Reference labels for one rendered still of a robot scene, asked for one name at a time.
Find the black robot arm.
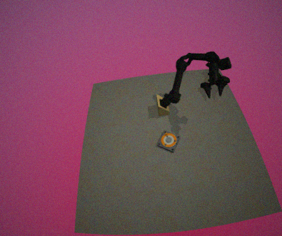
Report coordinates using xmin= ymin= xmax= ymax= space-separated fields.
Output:
xmin=160 ymin=51 xmax=232 ymax=109

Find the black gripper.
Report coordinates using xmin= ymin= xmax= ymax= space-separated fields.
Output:
xmin=201 ymin=70 xmax=230 ymax=98

